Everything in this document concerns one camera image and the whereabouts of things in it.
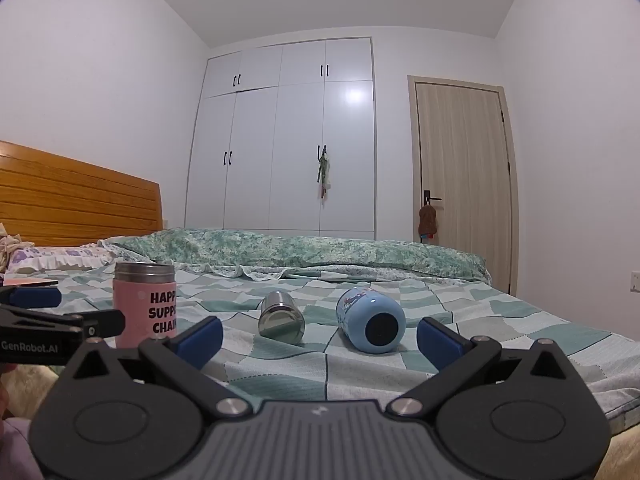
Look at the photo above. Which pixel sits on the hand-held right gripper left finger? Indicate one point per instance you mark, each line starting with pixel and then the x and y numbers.
pixel 199 342

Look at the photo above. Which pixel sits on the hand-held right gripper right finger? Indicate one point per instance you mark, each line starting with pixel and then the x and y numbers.
pixel 439 344

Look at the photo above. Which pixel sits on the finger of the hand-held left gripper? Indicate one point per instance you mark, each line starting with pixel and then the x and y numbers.
pixel 102 323
pixel 35 297

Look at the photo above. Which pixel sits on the light blue printed cup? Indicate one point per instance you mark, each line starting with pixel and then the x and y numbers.
pixel 362 312

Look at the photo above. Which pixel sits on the stainless steel cup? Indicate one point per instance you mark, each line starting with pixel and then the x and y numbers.
pixel 281 322

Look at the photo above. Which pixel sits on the pink cup with steel lid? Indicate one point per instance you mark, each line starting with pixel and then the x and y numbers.
pixel 134 305

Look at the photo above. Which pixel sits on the red flat item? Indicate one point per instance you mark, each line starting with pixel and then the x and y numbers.
pixel 30 282

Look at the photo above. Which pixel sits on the purple floral frilled pillow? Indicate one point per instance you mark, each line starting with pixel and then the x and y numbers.
pixel 60 256

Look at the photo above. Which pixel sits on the beige crumpled cloth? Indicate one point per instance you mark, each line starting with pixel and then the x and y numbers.
pixel 12 247

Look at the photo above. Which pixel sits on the lilac clothing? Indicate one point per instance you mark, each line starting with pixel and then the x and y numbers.
pixel 15 447

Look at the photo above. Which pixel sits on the wooden headboard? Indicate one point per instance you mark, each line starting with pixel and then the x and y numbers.
pixel 75 200

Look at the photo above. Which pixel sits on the brown hanging pouch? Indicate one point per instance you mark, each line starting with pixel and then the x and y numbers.
pixel 428 222

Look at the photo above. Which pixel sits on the green floral quilt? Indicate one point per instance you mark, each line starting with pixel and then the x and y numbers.
pixel 300 252

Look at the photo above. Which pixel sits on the light wooden door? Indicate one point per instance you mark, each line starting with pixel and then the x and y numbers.
pixel 465 185

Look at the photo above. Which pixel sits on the green hanging ornament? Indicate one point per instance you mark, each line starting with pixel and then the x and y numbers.
pixel 324 175

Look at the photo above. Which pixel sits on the white wardrobe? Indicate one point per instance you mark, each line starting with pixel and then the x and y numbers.
pixel 285 145

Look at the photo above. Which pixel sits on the wall socket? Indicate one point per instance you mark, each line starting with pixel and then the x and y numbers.
pixel 635 281

